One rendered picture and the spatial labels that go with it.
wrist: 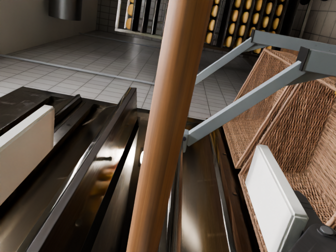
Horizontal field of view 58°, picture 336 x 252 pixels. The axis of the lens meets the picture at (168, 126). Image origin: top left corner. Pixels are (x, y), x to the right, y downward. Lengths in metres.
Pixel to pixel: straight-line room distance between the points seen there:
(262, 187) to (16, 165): 0.13
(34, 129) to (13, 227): 0.81
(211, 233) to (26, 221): 0.54
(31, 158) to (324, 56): 0.57
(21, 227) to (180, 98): 0.79
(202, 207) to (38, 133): 0.95
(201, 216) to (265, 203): 0.90
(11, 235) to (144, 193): 0.72
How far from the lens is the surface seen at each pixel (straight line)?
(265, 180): 0.18
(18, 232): 0.95
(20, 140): 0.17
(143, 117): 1.84
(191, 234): 1.01
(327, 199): 1.21
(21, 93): 1.97
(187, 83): 0.22
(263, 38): 1.11
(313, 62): 0.65
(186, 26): 0.21
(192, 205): 1.12
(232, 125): 1.80
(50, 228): 0.73
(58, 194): 0.83
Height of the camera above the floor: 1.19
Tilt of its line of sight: 1 degrees down
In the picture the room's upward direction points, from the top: 80 degrees counter-clockwise
